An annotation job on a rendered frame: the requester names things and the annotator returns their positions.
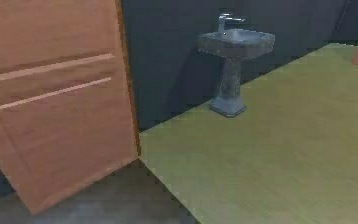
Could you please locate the silver sink faucet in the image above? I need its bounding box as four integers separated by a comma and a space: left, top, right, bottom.
217, 12, 247, 35

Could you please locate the brown wooden room door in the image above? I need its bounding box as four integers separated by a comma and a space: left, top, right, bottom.
0, 0, 142, 216

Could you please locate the dark grey pedestal sink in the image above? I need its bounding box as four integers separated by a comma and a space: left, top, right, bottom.
196, 28, 276, 118

